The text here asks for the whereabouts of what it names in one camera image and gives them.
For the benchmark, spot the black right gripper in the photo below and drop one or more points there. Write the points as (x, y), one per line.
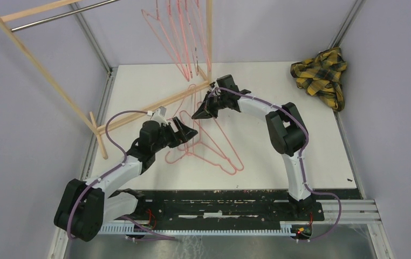
(203, 113)

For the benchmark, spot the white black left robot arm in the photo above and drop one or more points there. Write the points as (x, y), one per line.
(86, 205)

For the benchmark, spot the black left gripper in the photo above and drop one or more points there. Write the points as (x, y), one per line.
(186, 133)

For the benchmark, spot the pink wire hanger with hook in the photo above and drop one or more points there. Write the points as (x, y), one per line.
(178, 153)

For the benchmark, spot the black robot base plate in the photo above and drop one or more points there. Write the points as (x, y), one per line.
(231, 209)

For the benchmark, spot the white slotted cable duct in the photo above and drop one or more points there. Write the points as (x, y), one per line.
(127, 228)

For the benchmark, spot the pink wire hanger pile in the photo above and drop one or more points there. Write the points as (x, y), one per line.
(230, 164)

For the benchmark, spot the metal rack rod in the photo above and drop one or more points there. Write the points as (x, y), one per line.
(63, 15)

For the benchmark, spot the yellow plaid shirt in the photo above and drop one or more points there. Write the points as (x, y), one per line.
(321, 77)

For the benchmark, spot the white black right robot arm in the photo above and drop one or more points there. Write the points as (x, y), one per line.
(287, 132)

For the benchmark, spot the wooden clothes rack frame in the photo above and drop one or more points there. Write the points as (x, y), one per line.
(98, 131)

